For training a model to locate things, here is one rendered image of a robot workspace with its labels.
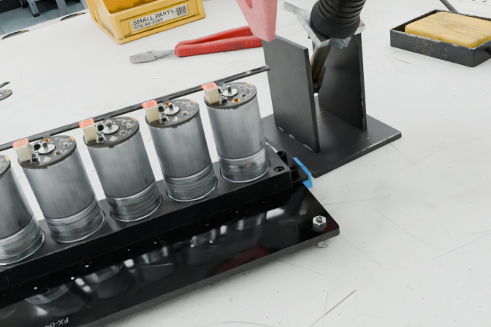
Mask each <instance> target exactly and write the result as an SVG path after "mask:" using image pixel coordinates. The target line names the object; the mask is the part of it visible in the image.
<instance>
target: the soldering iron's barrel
mask: <svg viewBox="0 0 491 327"><path fill-rule="evenodd" d="M331 47H332V46H330V45H327V46H325V47H321V48H318V47H317V46H315V49H314V51H313V54H312V56H311V59H310V63H311V75H312V82H313V83H316V81H317V80H318V78H319V75H320V73H321V70H322V68H323V65H324V63H325V61H326V59H327V56H328V54H329V52H330V49H331Z"/></svg>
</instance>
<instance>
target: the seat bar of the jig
mask: <svg viewBox="0 0 491 327"><path fill-rule="evenodd" d="M266 146H267V154H268V158H269V163H270V169H269V171H268V172H267V173H266V174H265V175H264V176H262V177H260V178H259V179H257V180H253V181H250V182H229V181H227V180H225V179H224V178H223V177H222V175H221V169H220V166H219V162H218V161H216V162H213V168H214V172H215V175H216V181H217V186H216V188H215V190H214V191H213V192H212V193H210V194H209V195H207V196H206V197H204V198H202V199H198V200H196V201H189V202H179V201H174V200H172V199H171V198H170V197H169V196H168V193H167V189H166V186H165V183H164V179H162V180H158V181H156V182H157V185H158V187H159V192H160V194H161V199H162V203H161V206H160V207H159V208H158V209H157V210H156V211H155V212H154V213H153V214H152V215H149V216H148V217H146V218H143V219H142V220H137V221H134V222H120V221H117V220H115V219H113V217H112V214H111V211H110V208H109V206H108V204H107V200H106V199H101V200H99V204H100V207H101V208H102V212H103V214H104V217H105V220H104V223H103V225H102V227H101V228H100V229H99V230H98V231H97V232H95V233H94V234H92V235H91V236H89V237H87V238H85V239H82V240H80V241H78V242H72V243H60V242H57V241H55V240H54V238H53V236H52V234H51V232H50V229H49V228H48V226H47V223H46V221H45V219H42V220H38V222H39V224H40V227H41V229H42V231H43V233H44V235H45V240H44V242H43V244H42V246H41V247H40V248H39V249H38V250H37V251H36V252H35V253H33V254H32V255H30V256H29V257H28V258H25V259H23V260H22V261H18V262H17V263H12V264H9V265H0V291H2V290H4V289H6V288H10V287H12V286H15V285H18V284H21V283H23V282H26V281H29V280H32V279H35V278H37V277H41V276H43V275H46V274H49V273H51V272H55V271H58V270H59V269H63V268H66V267H68V266H71V265H74V264H76V263H80V262H82V261H86V260H88V259H91V258H94V257H97V256H99V255H103V254H105V253H108V252H111V251H114V250H117V249H119V248H122V247H125V246H127V245H131V244H134V243H136V242H139V241H142V240H144V239H148V238H150V237H152V236H156V235H159V234H162V233H164V232H167V231H170V230H173V229H175V228H179V227H181V226H184V225H187V224H190V223H193V222H195V221H198V220H201V219H204V218H207V217H210V216H212V215H215V214H218V213H220V212H224V211H227V210H228V209H232V208H235V207H238V206H240V205H243V204H247V203H248V202H251V201H255V200H257V199H260V198H263V197H265V196H269V195H271V194H274V193H277V192H280V191H283V190H286V189H288V188H291V187H293V184H292V176H291V170H290V168H289V167H288V166H287V165H286V164H285V163H284V162H283V161H282V159H281V158H280V157H279V156H278V154H277V153H276V152H275V151H274V149H272V148H271V146H270V145H266Z"/></svg>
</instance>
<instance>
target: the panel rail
mask: <svg viewBox="0 0 491 327"><path fill-rule="evenodd" d="M266 71H270V67H268V66H267V65H265V66H260V67H258V68H255V69H251V70H248V71H245V72H241V73H238V74H234V75H231V76H228V77H224V78H221V79H219V80H214V81H212V82H214V83H215V84H216V85H217V86H219V85H223V84H226V83H229V82H233V81H235V80H240V79H243V78H246V77H250V76H253V75H255V74H259V73H262V72H266ZM208 83H211V82H207V83H205V84H208ZM205 84H201V85H198V86H194V87H192V88H187V89H185V90H182V91H178V92H175V93H171V94H168V95H165V96H161V97H158V98H155V99H151V100H148V101H152V100H155V101H156V103H157V104H160V103H163V102H166V101H170V100H173V99H177V98H180V97H183V96H187V95H190V94H193V93H197V92H200V91H203V90H204V89H203V88H202V87H201V86H202V85H205ZM145 102H147V101H144V102H141V103H139V104H134V105H131V106H128V107H124V108H121V109H117V110H114V111H112V112H107V113H104V114H102V115H97V116H95V117H92V118H93V120H94V123H98V122H100V121H103V120H107V119H110V118H114V117H118V116H120V115H124V114H127V113H130V112H134V111H137V110H139V109H144V108H143V106H142V105H141V104H143V103H145ZM88 119H91V118H88ZM88 119H85V120H88ZM81 121H84V120H81ZM81 121H77V122H75V123H70V124H68V125H65V126H61V127H58V128H54V129H51V130H48V131H44V132H41V133H38V134H34V135H31V136H27V137H24V138H22V139H25V138H28V141H29V143H31V142H35V141H38V140H41V139H44V138H47V137H50V136H55V135H57V134H62V133H64V132H67V131H71V130H74V129H76V128H80V125H79V123H80V122H81ZM18 140H21V139H17V140H15V141H11V142H8V143H4V144H2V145H0V152H1V151H4V150H8V149H11V148H13V142H16V141H18Z"/></svg>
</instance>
